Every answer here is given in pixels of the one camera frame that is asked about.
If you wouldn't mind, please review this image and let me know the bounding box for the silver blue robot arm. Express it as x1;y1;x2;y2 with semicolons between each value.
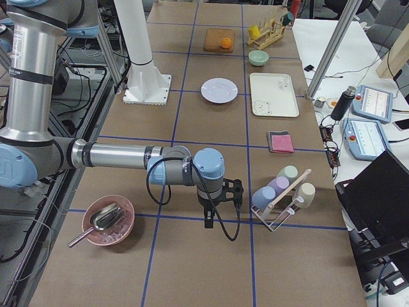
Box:
1;1;243;228

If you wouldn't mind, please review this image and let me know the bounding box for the teach pendant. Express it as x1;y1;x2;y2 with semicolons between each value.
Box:
342;118;391;161
351;85;393;123

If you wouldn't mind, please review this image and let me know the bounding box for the blue pastel cup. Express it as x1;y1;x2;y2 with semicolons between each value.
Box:
252;186;276;209

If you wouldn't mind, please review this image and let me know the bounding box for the orange fruit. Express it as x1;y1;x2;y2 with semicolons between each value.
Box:
220;37;233;49

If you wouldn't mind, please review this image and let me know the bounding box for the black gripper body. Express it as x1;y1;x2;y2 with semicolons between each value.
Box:
197;178;243;217

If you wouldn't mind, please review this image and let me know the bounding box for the purple pastel cup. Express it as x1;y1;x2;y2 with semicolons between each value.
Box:
267;177;289;195

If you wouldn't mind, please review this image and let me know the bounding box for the wooden dish rack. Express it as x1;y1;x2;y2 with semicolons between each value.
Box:
247;9;286;50

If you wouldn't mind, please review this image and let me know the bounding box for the light green bowl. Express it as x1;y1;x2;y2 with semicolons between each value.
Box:
248;50;269;67

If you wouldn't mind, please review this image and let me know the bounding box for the green pastel cup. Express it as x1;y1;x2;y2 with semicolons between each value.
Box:
277;165;298;184

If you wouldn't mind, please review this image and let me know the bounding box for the black laptop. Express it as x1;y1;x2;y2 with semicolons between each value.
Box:
336;150;408;244

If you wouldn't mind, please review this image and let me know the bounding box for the pink bowl with ice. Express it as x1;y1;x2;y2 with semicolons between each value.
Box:
82;194;135;246

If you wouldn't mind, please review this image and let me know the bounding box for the lower teach pendant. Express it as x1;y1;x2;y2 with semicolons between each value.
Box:
342;118;391;161

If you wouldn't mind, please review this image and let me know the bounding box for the white wire cup rack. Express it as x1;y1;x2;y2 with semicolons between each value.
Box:
251;196;304;232

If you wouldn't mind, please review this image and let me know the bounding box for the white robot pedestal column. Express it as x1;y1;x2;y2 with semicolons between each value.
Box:
114;1;172;106

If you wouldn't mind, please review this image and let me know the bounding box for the beige pastel cup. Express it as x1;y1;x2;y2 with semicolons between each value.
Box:
293;182;316;209

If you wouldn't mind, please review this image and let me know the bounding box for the wooden rack handle rod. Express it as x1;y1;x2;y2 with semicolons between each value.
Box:
269;169;312;208

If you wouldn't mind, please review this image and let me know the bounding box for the white round plate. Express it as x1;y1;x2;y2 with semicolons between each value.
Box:
201;78;238;104

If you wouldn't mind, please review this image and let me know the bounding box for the cork square board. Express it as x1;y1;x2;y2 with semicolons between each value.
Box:
203;28;235;53

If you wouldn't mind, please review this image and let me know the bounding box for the dark green cup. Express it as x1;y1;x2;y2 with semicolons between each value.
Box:
280;12;295;26

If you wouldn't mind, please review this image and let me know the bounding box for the small metal tin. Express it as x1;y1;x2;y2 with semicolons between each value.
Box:
314;97;326;109

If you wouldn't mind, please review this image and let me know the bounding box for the metal scoop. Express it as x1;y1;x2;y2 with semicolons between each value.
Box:
67;203;125;248

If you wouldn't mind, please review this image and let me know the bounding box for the aluminium frame post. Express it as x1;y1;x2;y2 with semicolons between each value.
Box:
305;0;362;100

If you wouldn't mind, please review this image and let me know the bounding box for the pink folded cloth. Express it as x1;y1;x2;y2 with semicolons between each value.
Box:
266;131;294;154

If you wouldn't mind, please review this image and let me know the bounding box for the yellow cup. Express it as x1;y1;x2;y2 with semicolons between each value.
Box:
247;25;261;40

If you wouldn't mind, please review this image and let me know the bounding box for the black thermos bottle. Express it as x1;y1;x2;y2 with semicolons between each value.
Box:
330;86;357;122

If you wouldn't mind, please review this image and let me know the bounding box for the upper teach pendant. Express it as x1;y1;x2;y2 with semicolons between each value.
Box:
351;85;393;123

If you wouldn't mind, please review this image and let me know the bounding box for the cream bear tray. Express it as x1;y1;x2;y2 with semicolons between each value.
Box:
249;73;299;118

